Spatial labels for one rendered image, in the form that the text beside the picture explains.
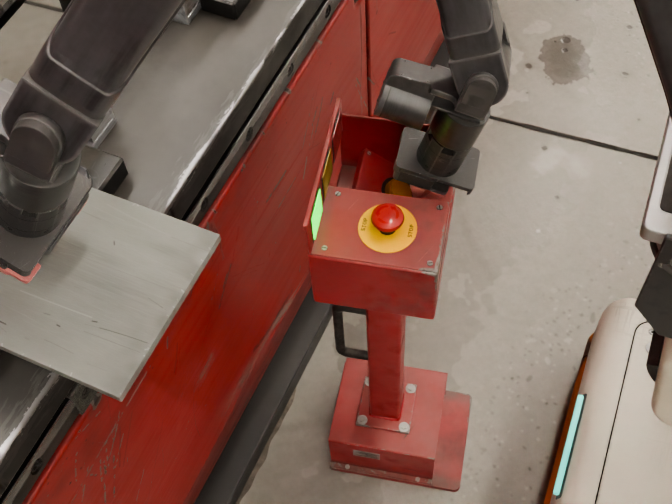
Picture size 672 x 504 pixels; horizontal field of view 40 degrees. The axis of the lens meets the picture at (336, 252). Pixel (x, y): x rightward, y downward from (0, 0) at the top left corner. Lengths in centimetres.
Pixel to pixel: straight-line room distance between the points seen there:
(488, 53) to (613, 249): 114
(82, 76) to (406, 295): 63
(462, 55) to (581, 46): 146
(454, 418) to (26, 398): 105
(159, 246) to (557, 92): 161
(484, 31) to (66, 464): 65
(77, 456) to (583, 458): 82
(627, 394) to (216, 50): 88
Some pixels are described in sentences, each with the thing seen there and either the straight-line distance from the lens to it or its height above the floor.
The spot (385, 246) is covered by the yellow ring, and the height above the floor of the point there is 78.
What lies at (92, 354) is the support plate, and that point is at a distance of 83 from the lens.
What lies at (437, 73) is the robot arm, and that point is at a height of 93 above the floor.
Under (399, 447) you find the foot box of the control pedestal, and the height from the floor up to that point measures 12.
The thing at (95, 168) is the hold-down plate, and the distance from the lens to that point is 107.
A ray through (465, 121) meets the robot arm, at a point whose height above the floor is 91.
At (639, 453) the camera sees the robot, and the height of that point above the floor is 28.
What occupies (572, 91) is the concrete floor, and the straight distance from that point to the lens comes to 235.
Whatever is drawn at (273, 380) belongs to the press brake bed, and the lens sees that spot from 184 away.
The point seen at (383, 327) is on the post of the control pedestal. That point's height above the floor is 48.
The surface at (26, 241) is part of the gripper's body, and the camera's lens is 80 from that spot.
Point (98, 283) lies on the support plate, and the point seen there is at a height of 100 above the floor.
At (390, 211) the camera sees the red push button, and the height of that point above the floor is 81.
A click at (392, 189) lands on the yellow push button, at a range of 121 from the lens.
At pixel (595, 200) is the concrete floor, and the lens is 216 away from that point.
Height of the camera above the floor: 171
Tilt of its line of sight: 57 degrees down
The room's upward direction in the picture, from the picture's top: 5 degrees counter-clockwise
